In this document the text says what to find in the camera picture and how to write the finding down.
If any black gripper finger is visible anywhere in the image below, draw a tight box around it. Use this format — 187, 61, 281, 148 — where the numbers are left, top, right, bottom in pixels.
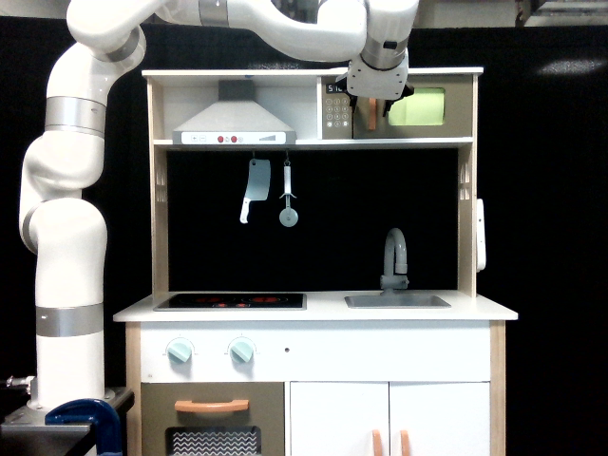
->
383, 84, 414, 117
349, 95, 358, 112

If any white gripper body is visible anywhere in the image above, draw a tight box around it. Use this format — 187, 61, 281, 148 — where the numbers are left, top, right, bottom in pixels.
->
346, 52, 409, 100

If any taupe microwave door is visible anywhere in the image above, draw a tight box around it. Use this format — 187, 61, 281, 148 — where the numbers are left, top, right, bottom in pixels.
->
353, 74, 474, 139

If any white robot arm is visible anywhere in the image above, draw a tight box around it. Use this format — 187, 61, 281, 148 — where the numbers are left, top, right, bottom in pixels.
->
19, 1, 419, 409

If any left white cabinet door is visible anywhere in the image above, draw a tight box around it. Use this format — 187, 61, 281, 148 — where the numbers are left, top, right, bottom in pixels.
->
290, 382, 390, 455

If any white cabinet door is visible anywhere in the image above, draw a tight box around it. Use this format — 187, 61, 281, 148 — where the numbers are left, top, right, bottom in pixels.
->
290, 382, 390, 455
389, 382, 490, 455

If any right white cabinet door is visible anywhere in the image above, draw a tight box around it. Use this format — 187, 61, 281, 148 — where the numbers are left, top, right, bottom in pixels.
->
389, 382, 490, 455

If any taupe lower oven door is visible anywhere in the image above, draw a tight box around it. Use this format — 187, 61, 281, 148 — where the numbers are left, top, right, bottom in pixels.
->
142, 382, 285, 455

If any microwave keypad panel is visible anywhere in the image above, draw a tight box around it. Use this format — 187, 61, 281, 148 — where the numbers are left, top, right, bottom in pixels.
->
320, 76, 352, 140

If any grey range hood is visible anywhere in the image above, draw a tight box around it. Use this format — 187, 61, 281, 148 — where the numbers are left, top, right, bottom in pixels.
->
172, 80, 296, 146

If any toy cleaver knife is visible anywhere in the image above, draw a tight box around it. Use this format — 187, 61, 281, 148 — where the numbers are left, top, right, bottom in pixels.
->
239, 159, 271, 224

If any toy pizza cutter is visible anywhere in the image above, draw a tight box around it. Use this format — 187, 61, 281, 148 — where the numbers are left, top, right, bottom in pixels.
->
279, 160, 298, 228

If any grey toy faucet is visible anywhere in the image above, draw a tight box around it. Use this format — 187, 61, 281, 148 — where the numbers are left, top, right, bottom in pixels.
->
380, 228, 409, 295

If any white wooden toy kitchen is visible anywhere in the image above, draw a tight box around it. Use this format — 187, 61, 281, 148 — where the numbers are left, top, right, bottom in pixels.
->
113, 67, 516, 455

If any white side-mounted toy phone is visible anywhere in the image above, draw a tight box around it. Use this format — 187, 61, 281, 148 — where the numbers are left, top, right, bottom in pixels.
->
476, 199, 487, 272

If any grey toy sink basin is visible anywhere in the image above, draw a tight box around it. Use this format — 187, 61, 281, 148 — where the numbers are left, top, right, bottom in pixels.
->
345, 294, 451, 309

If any black toy stovetop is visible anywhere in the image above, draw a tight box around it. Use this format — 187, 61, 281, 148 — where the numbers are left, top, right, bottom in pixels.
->
155, 293, 306, 312

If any right mint stove knob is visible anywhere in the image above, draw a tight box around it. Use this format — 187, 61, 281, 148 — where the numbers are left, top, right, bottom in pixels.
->
228, 336, 256, 365

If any mint stove knob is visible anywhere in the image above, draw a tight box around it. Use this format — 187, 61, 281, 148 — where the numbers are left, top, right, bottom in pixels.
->
165, 337, 194, 365
228, 336, 256, 365

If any left mint stove knob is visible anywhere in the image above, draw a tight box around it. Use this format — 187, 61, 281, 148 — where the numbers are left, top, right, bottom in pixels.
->
165, 337, 194, 365

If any blue c-clamp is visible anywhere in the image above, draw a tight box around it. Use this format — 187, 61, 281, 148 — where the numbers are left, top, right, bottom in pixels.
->
45, 399, 123, 456

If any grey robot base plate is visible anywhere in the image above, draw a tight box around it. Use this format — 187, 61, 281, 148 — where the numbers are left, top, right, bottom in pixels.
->
1, 388, 135, 434

